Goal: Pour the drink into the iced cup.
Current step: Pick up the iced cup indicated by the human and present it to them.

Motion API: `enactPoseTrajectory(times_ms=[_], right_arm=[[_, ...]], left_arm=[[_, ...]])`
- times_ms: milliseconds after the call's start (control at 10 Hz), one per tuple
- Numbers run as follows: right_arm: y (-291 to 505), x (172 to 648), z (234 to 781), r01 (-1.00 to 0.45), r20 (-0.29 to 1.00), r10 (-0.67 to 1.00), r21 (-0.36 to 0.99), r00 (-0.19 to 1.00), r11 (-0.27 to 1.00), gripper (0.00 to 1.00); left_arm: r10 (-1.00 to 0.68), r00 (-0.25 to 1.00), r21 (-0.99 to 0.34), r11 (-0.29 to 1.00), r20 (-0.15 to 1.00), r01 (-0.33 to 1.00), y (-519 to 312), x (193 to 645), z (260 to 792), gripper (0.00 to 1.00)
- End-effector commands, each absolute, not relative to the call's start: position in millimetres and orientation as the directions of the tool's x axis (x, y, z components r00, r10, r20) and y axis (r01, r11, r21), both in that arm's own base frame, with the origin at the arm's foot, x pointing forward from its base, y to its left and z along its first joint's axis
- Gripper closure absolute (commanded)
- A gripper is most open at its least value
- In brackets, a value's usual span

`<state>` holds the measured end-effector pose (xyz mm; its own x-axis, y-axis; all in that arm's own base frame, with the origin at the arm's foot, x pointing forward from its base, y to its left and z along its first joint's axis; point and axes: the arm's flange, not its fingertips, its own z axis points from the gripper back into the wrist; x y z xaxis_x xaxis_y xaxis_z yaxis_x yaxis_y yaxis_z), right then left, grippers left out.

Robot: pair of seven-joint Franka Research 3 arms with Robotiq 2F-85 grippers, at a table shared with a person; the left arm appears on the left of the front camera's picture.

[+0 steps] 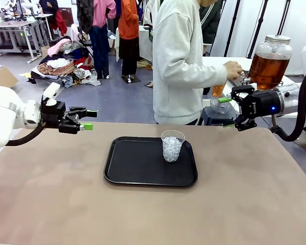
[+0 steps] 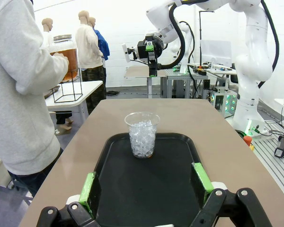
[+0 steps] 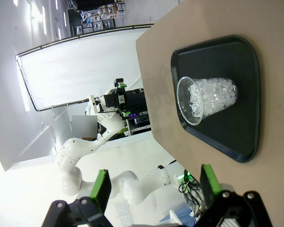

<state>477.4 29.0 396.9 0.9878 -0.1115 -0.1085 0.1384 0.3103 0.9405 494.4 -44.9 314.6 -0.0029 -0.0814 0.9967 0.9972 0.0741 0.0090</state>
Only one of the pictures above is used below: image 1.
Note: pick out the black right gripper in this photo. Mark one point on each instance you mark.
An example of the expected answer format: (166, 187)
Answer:
(262, 103)

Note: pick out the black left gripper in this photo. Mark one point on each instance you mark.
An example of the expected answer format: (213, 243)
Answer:
(53, 113)

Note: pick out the metal dispenser tap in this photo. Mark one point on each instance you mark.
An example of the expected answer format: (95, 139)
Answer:
(245, 78)

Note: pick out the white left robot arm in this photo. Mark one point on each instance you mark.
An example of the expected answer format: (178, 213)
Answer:
(2, 114)

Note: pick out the person's right forearm cream sleeve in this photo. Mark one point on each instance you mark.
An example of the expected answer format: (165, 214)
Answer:
(206, 74)

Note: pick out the glass tea drink dispenser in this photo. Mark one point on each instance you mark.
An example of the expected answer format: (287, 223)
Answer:
(269, 66)

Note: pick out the person's right hand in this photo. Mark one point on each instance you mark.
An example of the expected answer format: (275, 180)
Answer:
(234, 69)

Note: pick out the clear glass bowl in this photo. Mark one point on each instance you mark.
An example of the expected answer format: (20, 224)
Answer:
(220, 107)

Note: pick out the dark blue stool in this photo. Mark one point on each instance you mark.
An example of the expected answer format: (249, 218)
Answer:
(206, 117)

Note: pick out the white side table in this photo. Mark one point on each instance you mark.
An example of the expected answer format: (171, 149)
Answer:
(216, 61)

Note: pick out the pile of clothes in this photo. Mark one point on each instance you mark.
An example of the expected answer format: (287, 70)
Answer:
(58, 63)

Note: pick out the small cardboard box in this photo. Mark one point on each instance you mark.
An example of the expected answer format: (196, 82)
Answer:
(45, 51)

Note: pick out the black plastic serving tray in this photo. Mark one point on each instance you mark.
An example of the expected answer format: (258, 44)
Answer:
(137, 163)

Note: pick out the person in cream sweatshirt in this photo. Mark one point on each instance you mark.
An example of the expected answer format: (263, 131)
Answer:
(176, 63)

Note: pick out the black light stand pole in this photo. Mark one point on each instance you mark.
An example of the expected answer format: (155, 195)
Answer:
(257, 29)
(232, 28)
(283, 19)

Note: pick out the large cardboard box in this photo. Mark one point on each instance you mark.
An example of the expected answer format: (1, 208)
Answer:
(2, 76)

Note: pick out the person in dark green jacket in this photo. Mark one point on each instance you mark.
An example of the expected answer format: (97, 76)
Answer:
(210, 23)

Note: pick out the figure in pink top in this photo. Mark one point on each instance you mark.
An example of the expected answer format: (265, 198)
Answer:
(102, 30)

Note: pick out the red hanging garment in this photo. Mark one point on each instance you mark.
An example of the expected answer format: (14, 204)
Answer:
(60, 23)

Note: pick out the figure in orange top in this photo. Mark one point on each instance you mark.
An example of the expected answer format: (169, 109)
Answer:
(128, 30)

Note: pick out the dark patterned hanging jacket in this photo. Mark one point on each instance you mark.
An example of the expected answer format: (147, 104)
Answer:
(84, 15)

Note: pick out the small white desk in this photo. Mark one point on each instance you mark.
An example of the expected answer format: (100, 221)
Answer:
(44, 15)

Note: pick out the grey work desk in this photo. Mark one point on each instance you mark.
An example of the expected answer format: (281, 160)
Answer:
(10, 24)

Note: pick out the person in navy top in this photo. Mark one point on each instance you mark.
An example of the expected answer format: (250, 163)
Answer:
(49, 6)

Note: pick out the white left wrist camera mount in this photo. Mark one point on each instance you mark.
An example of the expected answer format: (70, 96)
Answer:
(51, 92)

